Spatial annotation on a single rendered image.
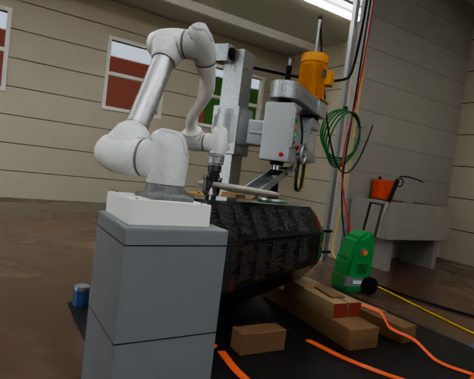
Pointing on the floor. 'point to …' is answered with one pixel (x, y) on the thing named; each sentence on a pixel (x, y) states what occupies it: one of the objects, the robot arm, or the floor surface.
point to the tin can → (80, 295)
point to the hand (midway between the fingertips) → (209, 201)
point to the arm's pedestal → (153, 301)
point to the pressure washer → (357, 260)
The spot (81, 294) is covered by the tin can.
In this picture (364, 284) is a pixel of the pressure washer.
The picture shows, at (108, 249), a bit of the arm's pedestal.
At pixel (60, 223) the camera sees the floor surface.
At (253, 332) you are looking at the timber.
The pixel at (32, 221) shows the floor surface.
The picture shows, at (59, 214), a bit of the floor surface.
